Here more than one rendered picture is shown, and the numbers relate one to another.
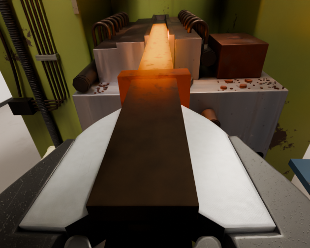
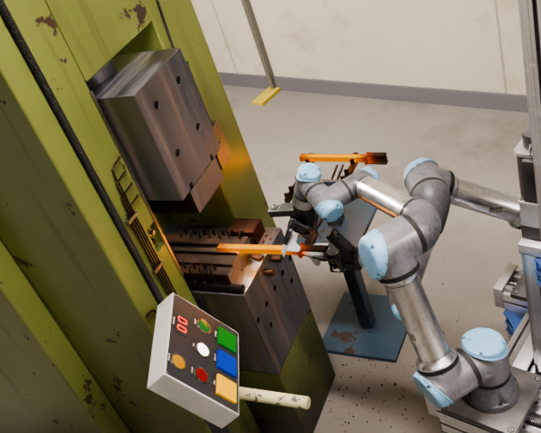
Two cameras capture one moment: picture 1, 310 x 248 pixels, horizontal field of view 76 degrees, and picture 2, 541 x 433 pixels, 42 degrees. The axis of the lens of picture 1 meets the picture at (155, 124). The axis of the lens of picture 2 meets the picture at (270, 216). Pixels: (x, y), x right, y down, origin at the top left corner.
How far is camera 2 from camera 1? 2.45 m
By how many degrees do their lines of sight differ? 48
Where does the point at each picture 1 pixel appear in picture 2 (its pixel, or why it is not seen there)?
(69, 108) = not seen: hidden behind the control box
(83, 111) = (248, 299)
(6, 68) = not seen: hidden behind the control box
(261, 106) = (279, 240)
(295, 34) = (243, 200)
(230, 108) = not seen: hidden behind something
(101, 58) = (230, 276)
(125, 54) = (235, 266)
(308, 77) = (258, 210)
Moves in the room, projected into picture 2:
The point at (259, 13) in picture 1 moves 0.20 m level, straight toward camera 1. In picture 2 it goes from (229, 206) to (262, 219)
